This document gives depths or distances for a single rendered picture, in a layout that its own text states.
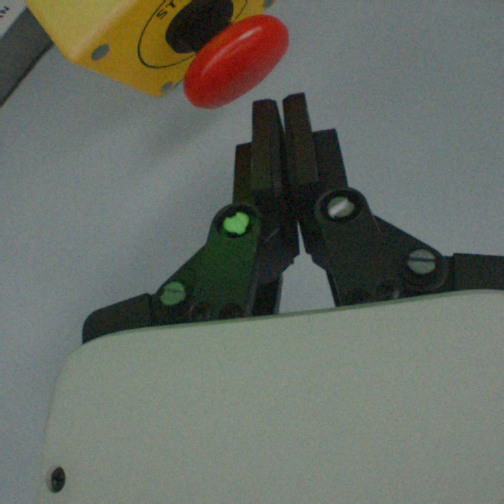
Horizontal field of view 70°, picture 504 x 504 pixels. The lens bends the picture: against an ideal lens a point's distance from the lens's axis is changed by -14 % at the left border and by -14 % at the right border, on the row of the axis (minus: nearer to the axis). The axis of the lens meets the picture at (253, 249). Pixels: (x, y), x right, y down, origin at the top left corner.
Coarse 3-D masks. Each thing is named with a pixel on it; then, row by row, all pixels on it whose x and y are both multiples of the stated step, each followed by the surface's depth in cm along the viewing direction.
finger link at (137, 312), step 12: (132, 300) 10; (144, 300) 10; (96, 312) 10; (108, 312) 10; (120, 312) 10; (132, 312) 9; (144, 312) 9; (84, 324) 10; (96, 324) 10; (108, 324) 9; (120, 324) 9; (132, 324) 9; (144, 324) 9; (156, 324) 9; (84, 336) 9; (96, 336) 9
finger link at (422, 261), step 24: (288, 96) 11; (288, 120) 11; (288, 144) 10; (312, 144) 10; (336, 144) 11; (288, 168) 10; (312, 168) 9; (336, 168) 10; (312, 192) 9; (312, 216) 10; (312, 240) 10; (384, 240) 9; (408, 240) 9; (408, 264) 8; (432, 264) 8; (408, 288) 8; (432, 288) 8
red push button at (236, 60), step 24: (216, 24) 12; (240, 24) 11; (264, 24) 11; (192, 48) 12; (216, 48) 11; (240, 48) 11; (264, 48) 11; (192, 72) 11; (216, 72) 11; (240, 72) 11; (264, 72) 13; (192, 96) 12; (216, 96) 12; (240, 96) 13
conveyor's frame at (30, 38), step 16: (0, 0) 12; (16, 0) 13; (0, 16) 13; (16, 16) 14; (32, 16) 14; (0, 32) 14; (16, 32) 14; (32, 32) 15; (0, 48) 15; (16, 48) 15; (32, 48) 16; (0, 64) 15; (16, 64) 16; (0, 80) 16; (16, 80) 17; (0, 96) 17
